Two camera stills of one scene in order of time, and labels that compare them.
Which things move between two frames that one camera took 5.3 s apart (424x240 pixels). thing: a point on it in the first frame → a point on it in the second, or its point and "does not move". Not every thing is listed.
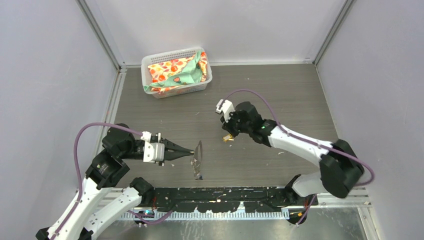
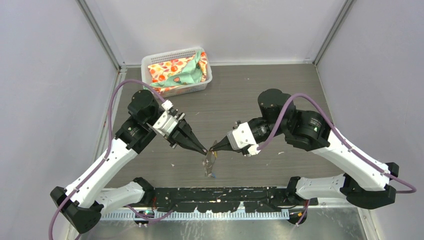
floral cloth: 182,71 does not move
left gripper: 172,150 → 182,129
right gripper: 227,126 → 223,144
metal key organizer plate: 196,162 → 209,162
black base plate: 222,200 does not move
